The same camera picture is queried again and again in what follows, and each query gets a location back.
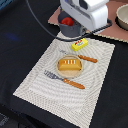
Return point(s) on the bread loaf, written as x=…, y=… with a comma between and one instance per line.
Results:
x=69, y=64

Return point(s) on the knife with wooden handle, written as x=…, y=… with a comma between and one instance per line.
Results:
x=80, y=56

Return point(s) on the fork with wooden handle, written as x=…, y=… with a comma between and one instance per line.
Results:
x=53, y=76

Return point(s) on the round wooden plate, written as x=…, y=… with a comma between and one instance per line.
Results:
x=69, y=73

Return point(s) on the large grey pot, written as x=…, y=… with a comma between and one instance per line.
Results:
x=70, y=31

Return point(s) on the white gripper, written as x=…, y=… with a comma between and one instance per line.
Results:
x=92, y=14

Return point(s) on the yellow butter box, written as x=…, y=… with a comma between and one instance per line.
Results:
x=79, y=44

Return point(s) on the beige bowl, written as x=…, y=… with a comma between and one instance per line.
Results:
x=122, y=15

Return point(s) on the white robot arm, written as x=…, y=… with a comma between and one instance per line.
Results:
x=92, y=14

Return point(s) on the white woven placemat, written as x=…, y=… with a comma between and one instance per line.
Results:
x=72, y=97

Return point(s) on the red tomato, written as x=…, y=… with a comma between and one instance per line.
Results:
x=67, y=21

